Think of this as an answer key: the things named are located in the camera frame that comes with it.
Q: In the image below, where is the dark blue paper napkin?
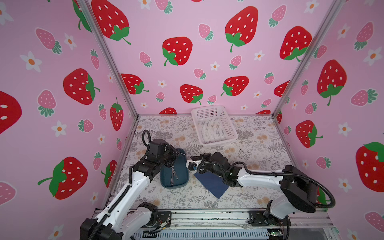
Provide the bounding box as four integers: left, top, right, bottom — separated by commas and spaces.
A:
194, 172, 229, 199

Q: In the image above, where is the aluminium corner post left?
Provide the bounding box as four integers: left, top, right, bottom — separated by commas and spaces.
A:
76, 0, 139, 118

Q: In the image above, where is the silver metal fork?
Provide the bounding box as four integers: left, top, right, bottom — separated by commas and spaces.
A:
171, 167, 178, 186

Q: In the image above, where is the aluminium corner post right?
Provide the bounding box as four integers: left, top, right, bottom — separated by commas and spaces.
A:
272, 0, 346, 118

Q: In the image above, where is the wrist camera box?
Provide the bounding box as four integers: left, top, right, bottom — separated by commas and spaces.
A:
187, 162, 197, 171
149, 139, 167, 156

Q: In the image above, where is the white perforated plastic basket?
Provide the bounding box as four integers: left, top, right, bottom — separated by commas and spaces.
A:
191, 105, 238, 146

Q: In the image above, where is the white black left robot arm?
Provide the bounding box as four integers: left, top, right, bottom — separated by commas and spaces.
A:
80, 144, 180, 240

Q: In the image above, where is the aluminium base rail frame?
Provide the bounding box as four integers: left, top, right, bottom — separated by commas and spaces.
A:
82, 208, 341, 240

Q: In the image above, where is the aluminium corner post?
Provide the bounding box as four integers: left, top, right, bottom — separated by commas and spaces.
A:
272, 0, 346, 118
76, 0, 139, 118

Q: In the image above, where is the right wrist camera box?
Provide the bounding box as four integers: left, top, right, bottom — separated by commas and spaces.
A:
187, 162, 197, 171

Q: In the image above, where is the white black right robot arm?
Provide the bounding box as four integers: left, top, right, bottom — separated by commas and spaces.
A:
186, 152, 336, 221

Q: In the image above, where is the dark teal plastic tray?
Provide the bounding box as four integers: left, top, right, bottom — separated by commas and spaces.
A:
160, 149, 190, 190

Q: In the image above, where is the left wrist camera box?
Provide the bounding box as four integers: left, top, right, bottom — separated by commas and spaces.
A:
149, 139, 167, 156

